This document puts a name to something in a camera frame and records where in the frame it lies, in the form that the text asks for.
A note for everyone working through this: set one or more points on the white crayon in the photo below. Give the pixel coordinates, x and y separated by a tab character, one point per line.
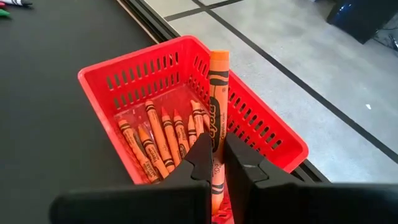
15	2

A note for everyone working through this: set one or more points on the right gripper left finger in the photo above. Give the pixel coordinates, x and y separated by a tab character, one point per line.
155	202

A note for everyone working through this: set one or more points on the black table mat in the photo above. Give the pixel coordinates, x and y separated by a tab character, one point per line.
46	109

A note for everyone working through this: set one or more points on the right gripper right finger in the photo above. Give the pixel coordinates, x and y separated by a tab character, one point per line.
280	202

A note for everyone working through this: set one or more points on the green crayon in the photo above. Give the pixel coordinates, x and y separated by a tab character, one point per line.
3	13

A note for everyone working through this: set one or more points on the red plastic basket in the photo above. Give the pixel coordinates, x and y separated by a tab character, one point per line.
102	93

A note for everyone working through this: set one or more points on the dark floor bin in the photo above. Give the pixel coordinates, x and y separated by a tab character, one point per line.
363	18

